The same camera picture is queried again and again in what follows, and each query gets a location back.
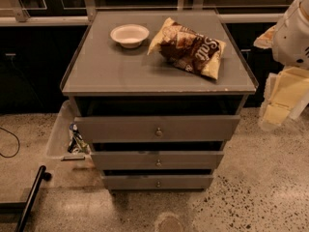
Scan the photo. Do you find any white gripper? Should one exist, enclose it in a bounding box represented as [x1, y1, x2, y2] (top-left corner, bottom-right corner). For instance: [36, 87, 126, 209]
[259, 66, 309, 131]

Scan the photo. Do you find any grey drawer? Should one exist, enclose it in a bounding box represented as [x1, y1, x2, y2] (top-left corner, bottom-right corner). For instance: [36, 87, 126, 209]
[102, 175, 213, 190]
[91, 151, 223, 170]
[74, 115, 240, 143]

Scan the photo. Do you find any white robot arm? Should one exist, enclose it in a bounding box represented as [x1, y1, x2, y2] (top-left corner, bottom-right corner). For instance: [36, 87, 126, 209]
[254, 0, 309, 131]

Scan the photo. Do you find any grey top drawer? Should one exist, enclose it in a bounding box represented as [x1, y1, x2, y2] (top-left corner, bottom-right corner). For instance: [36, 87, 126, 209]
[74, 115, 240, 143]

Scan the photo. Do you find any grey drawer cabinet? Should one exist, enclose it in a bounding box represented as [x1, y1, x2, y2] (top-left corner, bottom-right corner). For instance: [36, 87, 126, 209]
[61, 11, 258, 177]

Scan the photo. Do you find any grey bottom drawer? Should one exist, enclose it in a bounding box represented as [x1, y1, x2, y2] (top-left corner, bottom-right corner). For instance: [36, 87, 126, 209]
[102, 175, 213, 190]

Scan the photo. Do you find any brown yellow chip bag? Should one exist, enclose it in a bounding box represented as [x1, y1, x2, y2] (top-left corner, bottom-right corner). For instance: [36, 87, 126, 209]
[148, 17, 226, 80]

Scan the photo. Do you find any white paper bowl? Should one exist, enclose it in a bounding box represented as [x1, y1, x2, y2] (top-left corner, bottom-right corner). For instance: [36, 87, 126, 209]
[110, 24, 150, 48]

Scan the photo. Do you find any crumpled packaging in bin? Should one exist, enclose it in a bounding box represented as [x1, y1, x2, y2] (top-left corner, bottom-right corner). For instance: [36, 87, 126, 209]
[68, 123, 90, 155]

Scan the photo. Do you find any clear plastic bin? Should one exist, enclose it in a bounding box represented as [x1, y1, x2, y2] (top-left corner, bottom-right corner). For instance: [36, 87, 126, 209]
[46, 101, 86, 161]

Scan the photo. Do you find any black metal leg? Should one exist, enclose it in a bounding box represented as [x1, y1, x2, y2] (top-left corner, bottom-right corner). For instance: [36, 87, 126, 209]
[14, 165, 52, 232]

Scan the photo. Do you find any metal railing frame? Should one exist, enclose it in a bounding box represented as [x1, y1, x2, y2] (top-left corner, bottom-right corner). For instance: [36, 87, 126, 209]
[0, 0, 294, 24]

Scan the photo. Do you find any black cable on floor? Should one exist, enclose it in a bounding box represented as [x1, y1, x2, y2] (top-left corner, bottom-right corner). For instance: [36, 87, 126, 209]
[0, 127, 21, 159]

